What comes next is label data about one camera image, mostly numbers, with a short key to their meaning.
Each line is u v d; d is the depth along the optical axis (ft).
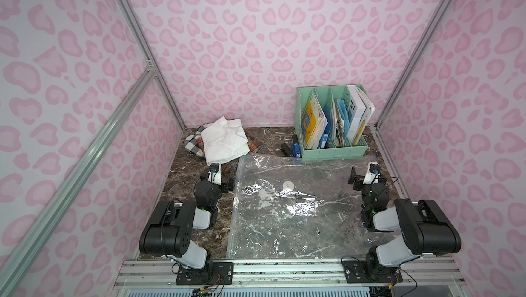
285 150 3.52
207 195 2.29
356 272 2.37
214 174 2.52
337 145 3.40
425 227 1.47
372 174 2.48
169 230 1.50
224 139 3.39
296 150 3.46
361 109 3.05
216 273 2.35
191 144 3.58
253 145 3.48
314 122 3.11
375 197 2.22
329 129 3.11
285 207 2.88
